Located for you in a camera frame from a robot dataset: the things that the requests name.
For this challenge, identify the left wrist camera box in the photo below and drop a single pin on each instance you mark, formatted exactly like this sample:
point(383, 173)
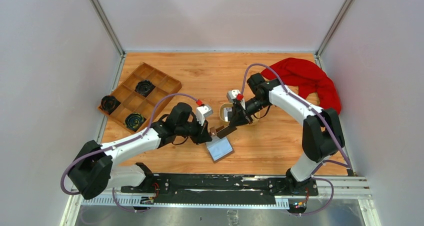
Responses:
point(202, 112)

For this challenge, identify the beige oval tray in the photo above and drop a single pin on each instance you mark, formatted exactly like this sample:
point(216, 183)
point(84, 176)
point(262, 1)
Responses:
point(255, 118)

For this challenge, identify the brown leather card holder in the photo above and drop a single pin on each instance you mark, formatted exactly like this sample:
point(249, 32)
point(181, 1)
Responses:
point(218, 148)

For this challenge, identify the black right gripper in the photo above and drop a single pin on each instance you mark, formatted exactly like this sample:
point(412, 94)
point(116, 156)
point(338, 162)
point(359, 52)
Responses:
point(239, 117)

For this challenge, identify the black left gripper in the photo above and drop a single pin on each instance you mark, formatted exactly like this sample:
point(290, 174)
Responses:
point(202, 135)

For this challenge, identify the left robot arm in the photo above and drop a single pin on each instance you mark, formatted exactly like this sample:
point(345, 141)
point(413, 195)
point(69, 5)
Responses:
point(97, 167)

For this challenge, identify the red cloth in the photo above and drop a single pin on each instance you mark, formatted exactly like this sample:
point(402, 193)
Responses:
point(309, 78)

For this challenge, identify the black card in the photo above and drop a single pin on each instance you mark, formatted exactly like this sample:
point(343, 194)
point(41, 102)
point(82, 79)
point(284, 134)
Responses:
point(224, 130)

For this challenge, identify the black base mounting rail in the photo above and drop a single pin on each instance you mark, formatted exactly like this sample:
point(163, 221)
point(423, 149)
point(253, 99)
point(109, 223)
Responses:
point(219, 189)

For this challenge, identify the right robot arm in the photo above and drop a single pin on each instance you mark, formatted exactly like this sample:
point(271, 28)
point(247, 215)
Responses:
point(322, 134)

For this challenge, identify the wooden compartment tray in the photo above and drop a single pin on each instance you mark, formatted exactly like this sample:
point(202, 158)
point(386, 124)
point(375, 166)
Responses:
point(133, 102)

